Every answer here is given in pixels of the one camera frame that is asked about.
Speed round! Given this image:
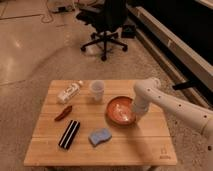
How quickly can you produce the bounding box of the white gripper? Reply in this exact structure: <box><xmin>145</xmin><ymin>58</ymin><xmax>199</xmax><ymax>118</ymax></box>
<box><xmin>132</xmin><ymin>102</ymin><xmax>149</xmax><ymax>122</ymax></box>

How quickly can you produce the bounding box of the orange ceramic bowl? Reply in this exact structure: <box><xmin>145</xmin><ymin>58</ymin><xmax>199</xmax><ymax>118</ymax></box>
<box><xmin>105</xmin><ymin>96</ymin><xmax>136</xmax><ymax>126</ymax></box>

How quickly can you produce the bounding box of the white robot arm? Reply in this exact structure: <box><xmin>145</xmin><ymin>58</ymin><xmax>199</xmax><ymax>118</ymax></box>
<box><xmin>132</xmin><ymin>78</ymin><xmax>213</xmax><ymax>138</ymax></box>

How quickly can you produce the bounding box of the clear plastic cup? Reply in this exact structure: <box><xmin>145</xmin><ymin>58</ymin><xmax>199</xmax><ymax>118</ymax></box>
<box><xmin>89</xmin><ymin>80</ymin><xmax>105</xmax><ymax>101</ymax></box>

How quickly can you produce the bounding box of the blue sponge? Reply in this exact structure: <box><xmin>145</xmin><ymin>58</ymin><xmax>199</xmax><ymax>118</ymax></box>
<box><xmin>88</xmin><ymin>128</ymin><xmax>112</xmax><ymax>146</ymax></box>

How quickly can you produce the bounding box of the wooden table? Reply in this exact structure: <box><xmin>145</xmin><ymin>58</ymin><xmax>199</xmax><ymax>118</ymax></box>
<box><xmin>24</xmin><ymin>80</ymin><xmax>177</xmax><ymax>166</ymax></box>

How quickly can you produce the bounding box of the white plastic bottle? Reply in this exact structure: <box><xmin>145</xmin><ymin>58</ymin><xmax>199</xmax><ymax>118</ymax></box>
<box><xmin>57</xmin><ymin>80</ymin><xmax>83</xmax><ymax>104</ymax></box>

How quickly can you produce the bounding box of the brown sausage toy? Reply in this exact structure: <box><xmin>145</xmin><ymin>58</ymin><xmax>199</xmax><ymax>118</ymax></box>
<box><xmin>54</xmin><ymin>105</ymin><xmax>72</xmax><ymax>121</ymax></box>

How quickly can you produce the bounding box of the black box on floor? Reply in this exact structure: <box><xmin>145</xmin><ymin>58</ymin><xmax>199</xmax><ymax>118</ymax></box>
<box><xmin>121</xmin><ymin>25</ymin><xmax>136</xmax><ymax>38</ymax></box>

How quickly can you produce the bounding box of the black office chair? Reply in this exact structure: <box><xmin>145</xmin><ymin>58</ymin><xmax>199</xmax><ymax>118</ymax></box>
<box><xmin>76</xmin><ymin>0</ymin><xmax>128</xmax><ymax>61</ymax></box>

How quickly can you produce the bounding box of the floor cables and adapter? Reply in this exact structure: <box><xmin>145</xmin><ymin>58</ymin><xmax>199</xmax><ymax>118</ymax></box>
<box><xmin>39</xmin><ymin>0</ymin><xmax>101</xmax><ymax>24</ymax></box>

